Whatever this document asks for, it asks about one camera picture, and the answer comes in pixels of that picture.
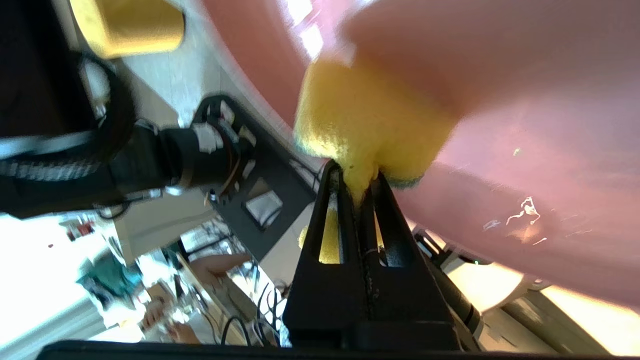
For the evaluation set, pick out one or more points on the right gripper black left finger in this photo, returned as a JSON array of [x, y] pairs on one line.
[[325, 300]]

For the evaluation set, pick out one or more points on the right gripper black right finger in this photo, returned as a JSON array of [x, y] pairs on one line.
[[405, 295]]

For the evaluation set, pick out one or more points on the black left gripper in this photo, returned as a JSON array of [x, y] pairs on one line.
[[50, 100]]

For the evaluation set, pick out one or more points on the yellow green sponge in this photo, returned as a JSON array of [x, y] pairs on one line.
[[365, 115]]

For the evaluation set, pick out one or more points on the pink plastic plate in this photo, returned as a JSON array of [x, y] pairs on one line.
[[525, 150]]

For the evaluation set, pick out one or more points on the person's bare forearm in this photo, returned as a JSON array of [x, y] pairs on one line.
[[220, 265]]

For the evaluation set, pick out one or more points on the yellow padded cushion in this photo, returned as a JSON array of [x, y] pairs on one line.
[[135, 25]]

